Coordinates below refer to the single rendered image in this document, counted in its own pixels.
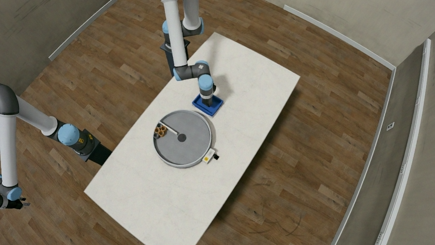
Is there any white table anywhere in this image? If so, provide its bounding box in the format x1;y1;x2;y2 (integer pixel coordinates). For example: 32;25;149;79
84;31;301;245

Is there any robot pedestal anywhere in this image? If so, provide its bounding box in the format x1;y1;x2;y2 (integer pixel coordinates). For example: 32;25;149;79
80;136;113;166
160;39;190;77

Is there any blue crate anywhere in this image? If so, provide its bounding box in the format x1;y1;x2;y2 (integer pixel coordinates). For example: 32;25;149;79
191;88;224;117

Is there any grey turntable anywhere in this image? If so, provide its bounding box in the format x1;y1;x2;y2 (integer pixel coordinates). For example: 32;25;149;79
152;109;213;169

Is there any white control box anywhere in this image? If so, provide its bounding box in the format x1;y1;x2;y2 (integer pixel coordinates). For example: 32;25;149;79
202;148;220;165

